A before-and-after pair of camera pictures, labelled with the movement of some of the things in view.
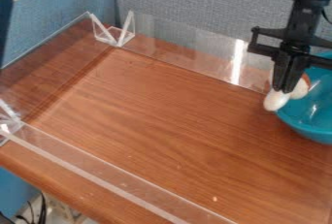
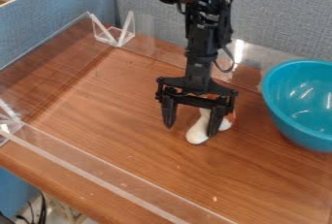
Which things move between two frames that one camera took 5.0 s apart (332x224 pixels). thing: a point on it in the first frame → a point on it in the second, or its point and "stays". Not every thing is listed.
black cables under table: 42,217 stays
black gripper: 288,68 → 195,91
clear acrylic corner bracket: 114,36 stays
